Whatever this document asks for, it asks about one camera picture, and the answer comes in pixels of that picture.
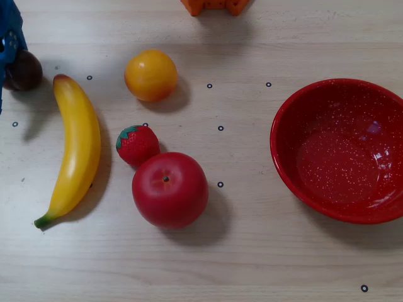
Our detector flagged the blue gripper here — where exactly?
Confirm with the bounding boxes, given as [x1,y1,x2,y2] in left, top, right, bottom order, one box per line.
[0,0,28,116]

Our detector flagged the dark purple plum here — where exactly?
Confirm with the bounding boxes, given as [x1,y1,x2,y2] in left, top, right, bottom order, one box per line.
[2,49,43,92]

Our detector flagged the red speckled enamel bowl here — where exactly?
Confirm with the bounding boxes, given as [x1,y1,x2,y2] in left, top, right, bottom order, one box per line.
[270,78,403,225]

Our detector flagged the yellow toy banana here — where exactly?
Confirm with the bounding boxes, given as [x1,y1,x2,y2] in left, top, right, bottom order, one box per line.
[33,74,101,230]

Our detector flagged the yellow orange round fruit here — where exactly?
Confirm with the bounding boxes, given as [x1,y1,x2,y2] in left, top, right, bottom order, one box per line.
[123,49,179,103]

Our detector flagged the red toy strawberry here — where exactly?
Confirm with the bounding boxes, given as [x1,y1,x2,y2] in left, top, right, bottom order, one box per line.
[115,125,161,168]

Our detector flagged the red toy apple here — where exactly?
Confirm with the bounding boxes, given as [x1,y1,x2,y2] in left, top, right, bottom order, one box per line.
[132,152,209,230]

